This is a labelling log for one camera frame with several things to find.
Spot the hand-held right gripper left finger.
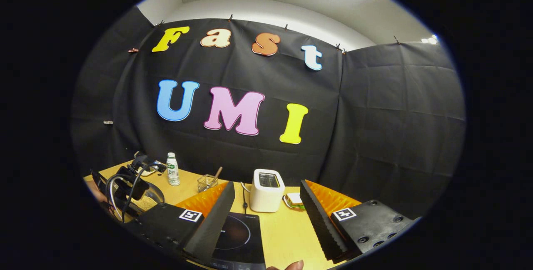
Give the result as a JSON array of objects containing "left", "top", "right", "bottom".
[{"left": 125, "top": 181, "right": 236, "bottom": 262}]

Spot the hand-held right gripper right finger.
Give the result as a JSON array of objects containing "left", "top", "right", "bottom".
[{"left": 300, "top": 180, "right": 421, "bottom": 262}]

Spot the stainless steel pot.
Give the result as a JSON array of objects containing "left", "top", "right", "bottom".
[{"left": 125, "top": 180, "right": 165, "bottom": 220}]

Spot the black induction cooktop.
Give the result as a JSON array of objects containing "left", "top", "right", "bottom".
[{"left": 210, "top": 212, "right": 267, "bottom": 270}]

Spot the sandwich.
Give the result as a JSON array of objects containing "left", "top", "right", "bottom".
[{"left": 283, "top": 192, "right": 306, "bottom": 211}]

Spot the white drink bottle green label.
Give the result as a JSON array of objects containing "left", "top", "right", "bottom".
[{"left": 166, "top": 152, "right": 181, "bottom": 186}]

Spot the white toaster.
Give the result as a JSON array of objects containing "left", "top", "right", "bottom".
[{"left": 249, "top": 169, "right": 286, "bottom": 213}]

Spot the black backdrop cloth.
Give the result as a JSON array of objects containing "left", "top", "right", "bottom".
[{"left": 70, "top": 5, "right": 466, "bottom": 220}]

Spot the metal wire utensil holder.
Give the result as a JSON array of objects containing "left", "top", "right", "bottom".
[{"left": 197, "top": 174, "right": 219, "bottom": 193}]

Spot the toaster power cable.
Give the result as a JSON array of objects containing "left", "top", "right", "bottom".
[{"left": 240, "top": 182, "right": 250, "bottom": 214}]

